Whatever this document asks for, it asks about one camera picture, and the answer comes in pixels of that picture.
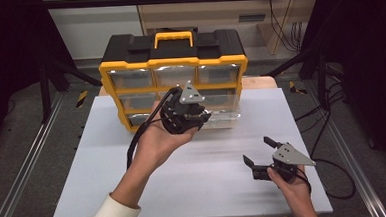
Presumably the black hanging cable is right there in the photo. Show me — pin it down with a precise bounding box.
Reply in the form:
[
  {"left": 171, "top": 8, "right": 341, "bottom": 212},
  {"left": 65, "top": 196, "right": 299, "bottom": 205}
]
[{"left": 267, "top": 0, "right": 304, "bottom": 55}]

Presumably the grid of clear drawers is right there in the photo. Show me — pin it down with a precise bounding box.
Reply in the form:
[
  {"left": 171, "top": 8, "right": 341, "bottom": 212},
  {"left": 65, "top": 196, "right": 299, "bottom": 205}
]
[{"left": 108, "top": 63, "right": 244, "bottom": 129}]

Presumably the person's left hand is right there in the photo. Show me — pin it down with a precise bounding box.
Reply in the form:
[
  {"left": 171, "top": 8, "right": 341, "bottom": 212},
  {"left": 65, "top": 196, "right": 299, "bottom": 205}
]
[{"left": 131, "top": 98, "right": 202, "bottom": 177}]

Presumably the yellow black hazard tape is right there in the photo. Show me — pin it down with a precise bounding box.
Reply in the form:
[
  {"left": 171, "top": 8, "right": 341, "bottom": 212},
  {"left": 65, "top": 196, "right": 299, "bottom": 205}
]
[
  {"left": 288, "top": 80, "right": 308, "bottom": 96},
  {"left": 75, "top": 90, "right": 90, "bottom": 109}
]

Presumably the black metal stand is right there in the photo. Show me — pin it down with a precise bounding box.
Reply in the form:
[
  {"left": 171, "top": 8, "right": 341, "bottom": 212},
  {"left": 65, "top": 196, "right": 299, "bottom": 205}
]
[
  {"left": 264, "top": 44, "right": 336, "bottom": 114},
  {"left": 37, "top": 56, "right": 105, "bottom": 124}
]

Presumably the right hand-held gripper cable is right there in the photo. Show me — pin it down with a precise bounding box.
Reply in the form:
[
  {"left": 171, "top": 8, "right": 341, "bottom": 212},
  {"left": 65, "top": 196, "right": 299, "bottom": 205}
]
[{"left": 294, "top": 155, "right": 358, "bottom": 203}]

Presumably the aluminium floor rail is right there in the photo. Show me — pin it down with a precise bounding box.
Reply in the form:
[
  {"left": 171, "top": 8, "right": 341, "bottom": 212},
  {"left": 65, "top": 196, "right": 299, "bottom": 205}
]
[
  {"left": 304, "top": 77, "right": 386, "bottom": 217},
  {"left": 0, "top": 91, "right": 73, "bottom": 217}
]

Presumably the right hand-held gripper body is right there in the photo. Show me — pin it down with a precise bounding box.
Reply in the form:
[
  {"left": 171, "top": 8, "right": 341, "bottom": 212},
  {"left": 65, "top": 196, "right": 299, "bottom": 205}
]
[{"left": 250, "top": 140, "right": 318, "bottom": 185}]

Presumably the yellow black organizer case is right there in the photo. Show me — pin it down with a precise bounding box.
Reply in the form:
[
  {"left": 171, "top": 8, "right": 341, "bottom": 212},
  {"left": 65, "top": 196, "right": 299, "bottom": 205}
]
[{"left": 96, "top": 27, "right": 252, "bottom": 135}]

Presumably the hand-held gripper cable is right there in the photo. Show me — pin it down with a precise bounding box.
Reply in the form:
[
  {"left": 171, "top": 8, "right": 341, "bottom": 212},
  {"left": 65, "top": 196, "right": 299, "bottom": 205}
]
[
  {"left": 294, "top": 155, "right": 358, "bottom": 203},
  {"left": 122, "top": 86, "right": 185, "bottom": 171}
]

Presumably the white sleeve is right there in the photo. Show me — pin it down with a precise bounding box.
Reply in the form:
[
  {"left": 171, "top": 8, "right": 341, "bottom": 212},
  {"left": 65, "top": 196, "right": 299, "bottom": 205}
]
[{"left": 77, "top": 190, "right": 143, "bottom": 217}]

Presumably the clear plastic drawer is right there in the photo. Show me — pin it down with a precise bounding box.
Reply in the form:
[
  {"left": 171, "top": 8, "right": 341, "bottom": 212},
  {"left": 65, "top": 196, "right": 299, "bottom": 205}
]
[{"left": 194, "top": 91, "right": 243, "bottom": 131}]

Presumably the black curtain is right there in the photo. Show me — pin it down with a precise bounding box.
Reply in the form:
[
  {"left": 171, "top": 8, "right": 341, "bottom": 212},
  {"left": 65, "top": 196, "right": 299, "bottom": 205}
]
[
  {"left": 0, "top": 0, "right": 81, "bottom": 157},
  {"left": 297, "top": 0, "right": 386, "bottom": 186}
]

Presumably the black floor cable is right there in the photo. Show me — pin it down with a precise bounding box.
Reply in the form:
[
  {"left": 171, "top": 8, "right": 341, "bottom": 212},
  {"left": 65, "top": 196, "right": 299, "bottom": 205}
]
[{"left": 293, "top": 80, "right": 350, "bottom": 158}]

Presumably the left hand-held gripper cable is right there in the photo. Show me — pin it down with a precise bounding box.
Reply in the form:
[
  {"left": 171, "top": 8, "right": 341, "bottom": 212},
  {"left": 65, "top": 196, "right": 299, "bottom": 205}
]
[{"left": 122, "top": 86, "right": 185, "bottom": 171}]

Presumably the person's right hand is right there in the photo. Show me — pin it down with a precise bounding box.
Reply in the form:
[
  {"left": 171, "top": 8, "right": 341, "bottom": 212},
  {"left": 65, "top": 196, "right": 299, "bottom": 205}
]
[{"left": 266, "top": 164, "right": 313, "bottom": 208}]

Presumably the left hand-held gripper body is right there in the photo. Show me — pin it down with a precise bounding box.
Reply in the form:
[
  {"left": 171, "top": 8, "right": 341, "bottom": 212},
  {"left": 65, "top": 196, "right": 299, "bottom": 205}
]
[{"left": 158, "top": 79, "right": 210, "bottom": 136}]

